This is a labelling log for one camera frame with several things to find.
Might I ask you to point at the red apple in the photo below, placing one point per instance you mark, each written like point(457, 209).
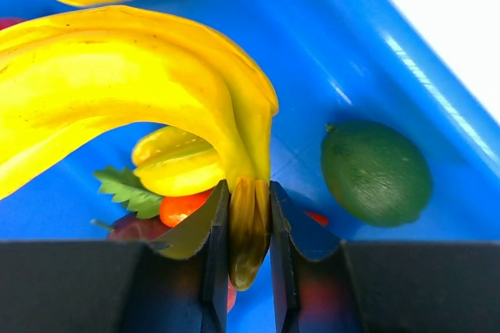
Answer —
point(6, 22)

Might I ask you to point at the dark purple plum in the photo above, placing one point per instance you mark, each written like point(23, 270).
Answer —
point(131, 228)

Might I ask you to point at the orange carrot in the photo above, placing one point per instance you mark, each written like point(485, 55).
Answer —
point(173, 210)

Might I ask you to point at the green leaf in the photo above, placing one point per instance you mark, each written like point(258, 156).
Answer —
point(127, 190)

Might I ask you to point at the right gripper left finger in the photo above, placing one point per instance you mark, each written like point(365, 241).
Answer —
point(177, 283)

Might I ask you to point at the blue plastic bin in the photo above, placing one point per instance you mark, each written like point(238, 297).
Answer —
point(329, 60)

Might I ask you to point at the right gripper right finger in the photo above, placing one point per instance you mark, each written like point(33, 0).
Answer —
point(322, 283)

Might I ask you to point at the yellow starfruit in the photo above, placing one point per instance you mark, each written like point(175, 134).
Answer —
point(173, 162)

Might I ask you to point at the green lime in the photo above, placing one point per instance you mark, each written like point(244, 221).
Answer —
point(375, 173)

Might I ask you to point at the yellow banana bunch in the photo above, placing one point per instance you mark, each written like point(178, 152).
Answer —
point(69, 77)

